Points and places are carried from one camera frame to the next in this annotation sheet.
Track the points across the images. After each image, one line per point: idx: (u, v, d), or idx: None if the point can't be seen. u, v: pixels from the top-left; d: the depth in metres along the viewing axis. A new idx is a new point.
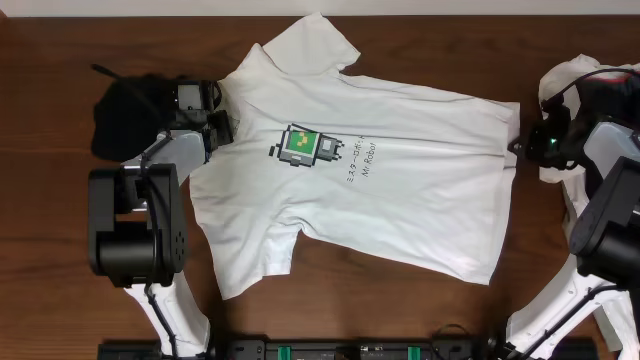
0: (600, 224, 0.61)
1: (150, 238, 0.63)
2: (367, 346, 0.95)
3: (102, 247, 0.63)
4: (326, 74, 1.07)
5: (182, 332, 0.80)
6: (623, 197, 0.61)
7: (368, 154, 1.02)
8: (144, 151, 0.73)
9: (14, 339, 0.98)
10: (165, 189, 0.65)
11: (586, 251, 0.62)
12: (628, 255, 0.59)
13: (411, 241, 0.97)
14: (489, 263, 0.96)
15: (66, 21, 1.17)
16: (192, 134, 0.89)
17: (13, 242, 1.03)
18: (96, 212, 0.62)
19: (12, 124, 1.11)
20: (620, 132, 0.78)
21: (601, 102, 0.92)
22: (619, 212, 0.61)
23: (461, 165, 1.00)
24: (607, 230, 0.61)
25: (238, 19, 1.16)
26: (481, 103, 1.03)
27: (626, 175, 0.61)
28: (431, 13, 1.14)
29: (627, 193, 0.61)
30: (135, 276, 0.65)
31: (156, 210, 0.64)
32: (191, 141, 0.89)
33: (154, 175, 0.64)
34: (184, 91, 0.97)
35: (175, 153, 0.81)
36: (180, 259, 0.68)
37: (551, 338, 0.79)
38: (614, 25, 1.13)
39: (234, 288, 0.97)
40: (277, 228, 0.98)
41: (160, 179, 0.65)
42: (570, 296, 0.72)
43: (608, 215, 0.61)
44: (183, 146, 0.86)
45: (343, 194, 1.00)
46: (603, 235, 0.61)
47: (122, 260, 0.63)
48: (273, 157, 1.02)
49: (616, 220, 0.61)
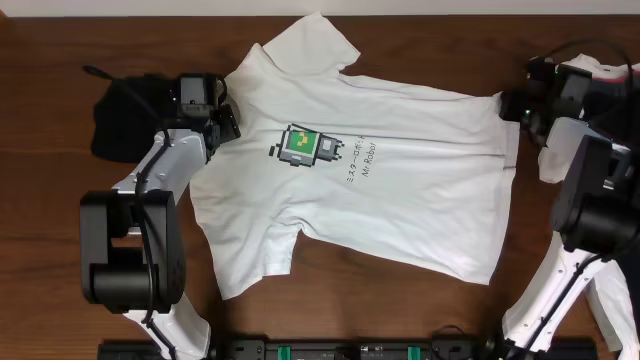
0: (575, 198, 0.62)
1: (146, 270, 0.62)
2: (368, 346, 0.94)
3: (97, 274, 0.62)
4: (326, 74, 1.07)
5: (182, 342, 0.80)
6: (591, 169, 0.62)
7: (368, 153, 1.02)
8: (139, 171, 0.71)
9: (13, 339, 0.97)
10: (160, 221, 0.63)
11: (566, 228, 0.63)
12: (606, 224, 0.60)
13: (411, 241, 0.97)
14: (489, 263, 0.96)
15: (66, 20, 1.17)
16: (192, 135, 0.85)
17: (14, 242, 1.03)
18: (89, 236, 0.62)
19: (11, 124, 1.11)
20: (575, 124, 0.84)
21: (562, 93, 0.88)
22: (592, 183, 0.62)
23: (461, 165, 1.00)
24: (585, 205, 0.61)
25: (238, 18, 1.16)
26: (480, 104, 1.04)
27: (593, 148, 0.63)
28: (430, 13, 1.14)
29: (599, 166, 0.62)
30: (131, 305, 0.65)
31: (152, 242, 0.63)
32: (192, 143, 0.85)
33: (147, 205, 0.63)
34: (187, 84, 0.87)
35: (174, 156, 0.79)
36: (178, 288, 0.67)
37: (548, 325, 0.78)
38: (614, 25, 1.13)
39: (234, 288, 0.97)
40: (277, 228, 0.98)
41: (153, 208, 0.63)
42: (559, 276, 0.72)
43: (584, 188, 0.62)
44: (186, 153, 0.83)
45: (342, 194, 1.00)
46: (580, 208, 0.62)
47: (118, 288, 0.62)
48: (273, 157, 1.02)
49: (592, 192, 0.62)
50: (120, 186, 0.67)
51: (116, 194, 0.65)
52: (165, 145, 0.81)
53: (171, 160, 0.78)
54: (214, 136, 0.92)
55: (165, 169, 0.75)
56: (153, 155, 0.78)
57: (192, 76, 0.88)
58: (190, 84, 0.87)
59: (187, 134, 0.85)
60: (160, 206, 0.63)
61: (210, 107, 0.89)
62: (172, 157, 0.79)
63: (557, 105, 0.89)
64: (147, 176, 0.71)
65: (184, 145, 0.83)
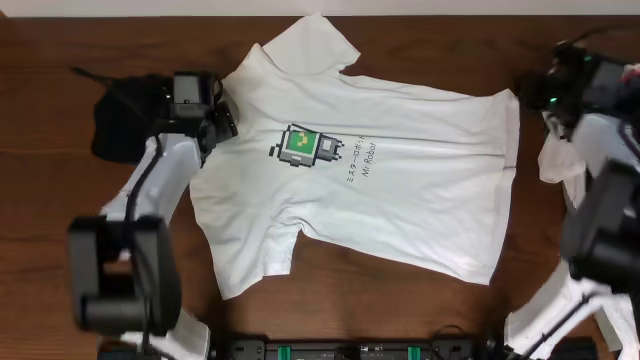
0: (590, 229, 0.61)
1: (137, 299, 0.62)
2: (368, 346, 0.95)
3: (88, 304, 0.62)
4: (326, 74, 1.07)
5: (180, 351, 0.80)
6: (610, 201, 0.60)
7: (368, 153, 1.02)
8: (130, 194, 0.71)
9: (14, 339, 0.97)
10: (151, 249, 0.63)
11: (578, 259, 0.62)
12: (622, 259, 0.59)
13: (411, 241, 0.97)
14: (489, 263, 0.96)
15: (66, 21, 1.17)
16: (185, 141, 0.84)
17: (14, 242, 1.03)
18: (78, 266, 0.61)
19: (11, 124, 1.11)
20: (606, 125, 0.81)
21: (594, 80, 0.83)
22: (610, 216, 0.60)
23: (461, 165, 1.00)
24: (599, 237, 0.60)
25: (238, 18, 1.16)
26: (480, 104, 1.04)
27: (612, 179, 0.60)
28: (430, 13, 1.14)
29: (615, 200, 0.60)
30: (125, 331, 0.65)
31: (142, 268, 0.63)
32: (184, 150, 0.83)
33: (138, 233, 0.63)
34: (179, 83, 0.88)
35: (165, 169, 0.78)
36: (172, 312, 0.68)
37: (549, 340, 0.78)
38: (614, 25, 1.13)
39: (234, 289, 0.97)
40: (277, 228, 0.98)
41: (144, 235, 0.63)
42: (564, 302, 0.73)
43: (599, 221, 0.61)
44: (179, 164, 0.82)
45: (343, 194, 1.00)
46: (594, 240, 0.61)
47: (109, 316, 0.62)
48: (273, 157, 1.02)
49: (608, 226, 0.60)
50: (110, 213, 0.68)
51: (104, 222, 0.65)
52: (157, 156, 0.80)
53: (163, 175, 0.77)
54: (210, 136, 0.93)
55: (156, 184, 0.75)
56: (145, 170, 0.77)
57: (185, 75, 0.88)
58: (185, 84, 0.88)
59: (179, 140, 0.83)
60: (150, 232, 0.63)
61: (204, 106, 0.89)
62: (164, 171, 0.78)
63: (587, 92, 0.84)
64: (137, 196, 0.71)
65: (176, 153, 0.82)
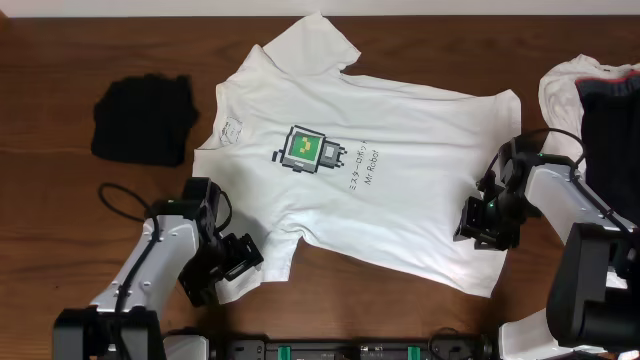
0: (578, 306, 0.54)
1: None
2: (368, 346, 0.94)
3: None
4: (327, 74, 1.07)
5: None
6: (593, 268, 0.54)
7: (371, 161, 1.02)
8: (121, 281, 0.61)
9: (15, 339, 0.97)
10: (141, 348, 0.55)
11: (571, 337, 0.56)
12: (622, 328, 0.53)
13: (413, 251, 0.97)
14: (490, 275, 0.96)
15: (66, 21, 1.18)
16: (185, 223, 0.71)
17: (15, 242, 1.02)
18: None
19: (11, 124, 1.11)
20: (557, 175, 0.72)
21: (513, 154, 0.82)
22: (591, 286, 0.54)
23: (463, 174, 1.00)
24: (585, 312, 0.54)
25: (238, 19, 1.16)
26: (481, 103, 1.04)
27: (586, 244, 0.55)
28: (430, 13, 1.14)
29: (591, 265, 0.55)
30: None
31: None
32: (185, 233, 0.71)
33: (128, 328, 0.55)
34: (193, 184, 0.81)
35: (160, 253, 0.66)
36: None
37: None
38: (612, 25, 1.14)
39: (232, 293, 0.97)
40: (277, 234, 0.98)
41: (131, 335, 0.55)
42: (554, 349, 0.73)
43: (582, 294, 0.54)
44: (178, 251, 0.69)
45: (344, 203, 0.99)
46: (584, 317, 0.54)
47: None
48: (276, 163, 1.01)
49: (594, 297, 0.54)
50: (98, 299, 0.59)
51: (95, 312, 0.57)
52: (153, 242, 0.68)
53: (158, 259, 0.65)
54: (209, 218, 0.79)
55: (151, 266, 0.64)
56: (139, 254, 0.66)
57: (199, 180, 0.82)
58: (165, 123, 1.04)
59: (177, 221, 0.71)
60: (140, 329, 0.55)
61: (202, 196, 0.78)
62: (161, 256, 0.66)
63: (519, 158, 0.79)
64: (130, 287, 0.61)
65: (174, 238, 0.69)
